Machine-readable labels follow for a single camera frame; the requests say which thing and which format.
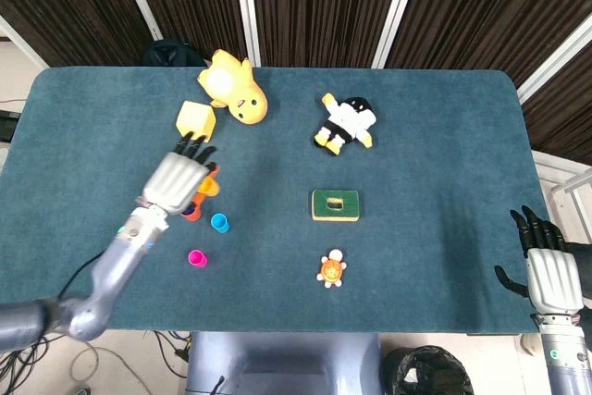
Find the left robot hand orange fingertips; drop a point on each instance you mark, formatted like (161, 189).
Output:
(176, 182)

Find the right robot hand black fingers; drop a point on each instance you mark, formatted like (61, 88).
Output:
(555, 281)

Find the yellow plastic cup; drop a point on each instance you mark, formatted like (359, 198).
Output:
(210, 187)

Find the light blue plastic cup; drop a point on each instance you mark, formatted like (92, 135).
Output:
(219, 222)

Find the pink plastic cup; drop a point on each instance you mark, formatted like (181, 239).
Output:
(197, 258)

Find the right robot arm grey-blue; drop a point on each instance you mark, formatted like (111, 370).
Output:
(569, 358)

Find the left robot arm grey-blue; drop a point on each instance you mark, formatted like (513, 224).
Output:
(111, 270)

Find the orange plastic cup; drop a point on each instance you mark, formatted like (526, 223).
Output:
(196, 211)

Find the yellow foam cube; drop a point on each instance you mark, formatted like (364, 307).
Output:
(196, 117)

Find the white metal rack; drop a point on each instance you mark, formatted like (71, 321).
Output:
(571, 182)

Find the yellow plush animal toy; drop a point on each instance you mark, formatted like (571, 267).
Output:
(240, 94)

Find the black chair back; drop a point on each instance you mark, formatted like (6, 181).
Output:
(171, 53)

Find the blue felt table cloth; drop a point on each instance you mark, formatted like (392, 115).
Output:
(416, 251)

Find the green yellow sponge block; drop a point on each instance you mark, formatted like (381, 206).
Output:
(321, 207)

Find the black trash bin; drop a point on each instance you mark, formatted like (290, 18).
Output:
(427, 372)

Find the black box device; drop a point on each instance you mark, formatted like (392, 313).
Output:
(7, 124)

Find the orange white turtle toy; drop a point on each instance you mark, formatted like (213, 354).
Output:
(331, 270)

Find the black white penguin plush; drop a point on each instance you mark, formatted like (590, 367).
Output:
(347, 119)

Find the blue robot torso base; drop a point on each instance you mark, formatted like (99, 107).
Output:
(287, 362)

